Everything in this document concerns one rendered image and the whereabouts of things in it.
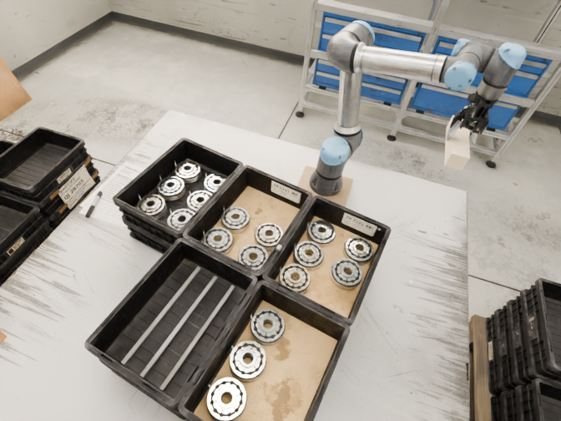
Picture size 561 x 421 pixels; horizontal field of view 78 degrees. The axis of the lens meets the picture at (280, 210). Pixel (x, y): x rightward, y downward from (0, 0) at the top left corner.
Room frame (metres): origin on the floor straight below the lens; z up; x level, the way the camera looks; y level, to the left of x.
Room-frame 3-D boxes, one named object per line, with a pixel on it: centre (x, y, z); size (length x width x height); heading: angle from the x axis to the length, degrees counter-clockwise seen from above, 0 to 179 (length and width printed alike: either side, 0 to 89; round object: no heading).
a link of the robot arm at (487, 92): (1.06, -0.63, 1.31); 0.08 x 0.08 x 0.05
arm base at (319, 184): (1.12, -0.19, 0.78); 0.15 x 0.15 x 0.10
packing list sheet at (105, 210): (0.97, 0.69, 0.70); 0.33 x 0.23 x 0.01; 166
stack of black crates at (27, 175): (1.23, 1.28, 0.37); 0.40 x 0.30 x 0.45; 166
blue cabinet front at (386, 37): (2.56, -0.50, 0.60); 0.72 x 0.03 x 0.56; 76
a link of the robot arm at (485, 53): (1.09, -0.53, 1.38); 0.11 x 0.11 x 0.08; 63
